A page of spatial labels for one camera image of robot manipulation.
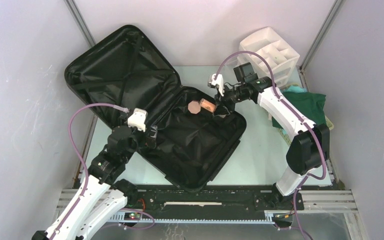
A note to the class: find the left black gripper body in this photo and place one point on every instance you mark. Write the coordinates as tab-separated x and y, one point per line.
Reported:
150	140

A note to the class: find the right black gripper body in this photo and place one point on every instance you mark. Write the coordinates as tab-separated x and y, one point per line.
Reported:
234	95

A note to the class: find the orange grey cylindrical tube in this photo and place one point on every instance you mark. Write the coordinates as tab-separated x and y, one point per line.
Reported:
207	105

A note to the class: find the pink brown small box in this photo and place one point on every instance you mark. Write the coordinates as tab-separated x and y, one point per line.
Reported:
194	107

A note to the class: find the black ribbed hard-shell suitcase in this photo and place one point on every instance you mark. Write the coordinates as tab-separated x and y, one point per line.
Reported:
127	69

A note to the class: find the turquoise t-shirt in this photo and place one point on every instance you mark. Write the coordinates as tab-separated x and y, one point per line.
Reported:
294	89

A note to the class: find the white plastic drawer organizer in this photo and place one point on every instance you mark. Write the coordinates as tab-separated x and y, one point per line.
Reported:
280	56

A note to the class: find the dark green garment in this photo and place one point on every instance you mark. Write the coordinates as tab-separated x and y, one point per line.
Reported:
309	104

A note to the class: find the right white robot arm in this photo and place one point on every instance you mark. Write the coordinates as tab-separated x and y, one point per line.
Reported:
310	142

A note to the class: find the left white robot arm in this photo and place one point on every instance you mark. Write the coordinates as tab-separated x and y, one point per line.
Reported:
101	194

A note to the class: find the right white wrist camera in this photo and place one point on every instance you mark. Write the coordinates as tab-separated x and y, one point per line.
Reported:
216	81

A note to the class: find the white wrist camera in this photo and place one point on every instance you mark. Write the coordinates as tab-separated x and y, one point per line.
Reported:
216	81
137	119

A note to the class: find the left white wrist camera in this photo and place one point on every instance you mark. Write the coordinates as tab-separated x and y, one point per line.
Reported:
137	119

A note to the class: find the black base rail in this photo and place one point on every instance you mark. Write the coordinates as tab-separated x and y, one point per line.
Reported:
214	202

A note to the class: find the grey slotted cable duct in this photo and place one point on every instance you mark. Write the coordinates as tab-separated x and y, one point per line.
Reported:
122	217

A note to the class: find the aluminium frame rail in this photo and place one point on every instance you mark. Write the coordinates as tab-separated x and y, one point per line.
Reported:
314	201

